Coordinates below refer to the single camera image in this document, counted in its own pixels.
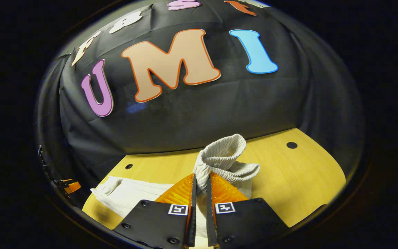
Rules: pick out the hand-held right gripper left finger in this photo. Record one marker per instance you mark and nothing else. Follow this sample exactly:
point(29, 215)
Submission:
point(191, 224)

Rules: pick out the black backdrop cloth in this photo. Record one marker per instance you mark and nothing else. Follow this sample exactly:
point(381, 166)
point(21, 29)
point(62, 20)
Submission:
point(202, 110)

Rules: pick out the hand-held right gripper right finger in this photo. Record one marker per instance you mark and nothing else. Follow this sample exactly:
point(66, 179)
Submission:
point(211, 224)

